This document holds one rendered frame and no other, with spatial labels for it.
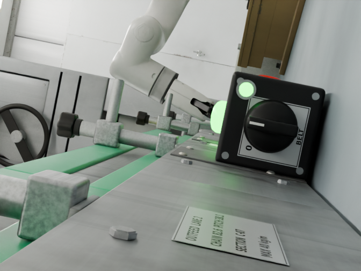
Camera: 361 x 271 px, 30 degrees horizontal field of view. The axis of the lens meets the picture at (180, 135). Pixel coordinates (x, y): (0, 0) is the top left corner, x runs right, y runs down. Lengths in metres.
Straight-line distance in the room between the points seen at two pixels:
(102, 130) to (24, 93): 1.57
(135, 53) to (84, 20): 3.66
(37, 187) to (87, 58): 4.79
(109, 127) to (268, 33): 0.52
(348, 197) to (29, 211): 0.22
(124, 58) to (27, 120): 0.88
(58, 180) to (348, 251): 0.12
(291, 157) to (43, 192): 0.35
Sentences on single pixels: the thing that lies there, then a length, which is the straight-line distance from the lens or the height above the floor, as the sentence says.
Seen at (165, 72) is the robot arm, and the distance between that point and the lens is 1.43.
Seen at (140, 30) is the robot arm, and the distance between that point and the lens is 1.42.
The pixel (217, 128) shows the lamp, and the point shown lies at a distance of 0.88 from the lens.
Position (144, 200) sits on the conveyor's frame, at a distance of 0.30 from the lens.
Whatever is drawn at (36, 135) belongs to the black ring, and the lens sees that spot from 2.25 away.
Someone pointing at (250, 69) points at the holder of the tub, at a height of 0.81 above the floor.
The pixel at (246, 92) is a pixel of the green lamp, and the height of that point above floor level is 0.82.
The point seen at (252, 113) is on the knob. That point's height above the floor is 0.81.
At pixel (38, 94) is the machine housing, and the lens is 2.27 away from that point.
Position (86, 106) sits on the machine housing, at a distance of 2.21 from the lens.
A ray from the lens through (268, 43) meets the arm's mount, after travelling 1.19.
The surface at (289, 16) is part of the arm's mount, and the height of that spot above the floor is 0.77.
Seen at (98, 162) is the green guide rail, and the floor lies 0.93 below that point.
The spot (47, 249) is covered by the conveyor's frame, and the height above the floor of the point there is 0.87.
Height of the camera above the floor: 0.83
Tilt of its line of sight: 4 degrees up
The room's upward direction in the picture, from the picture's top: 78 degrees counter-clockwise
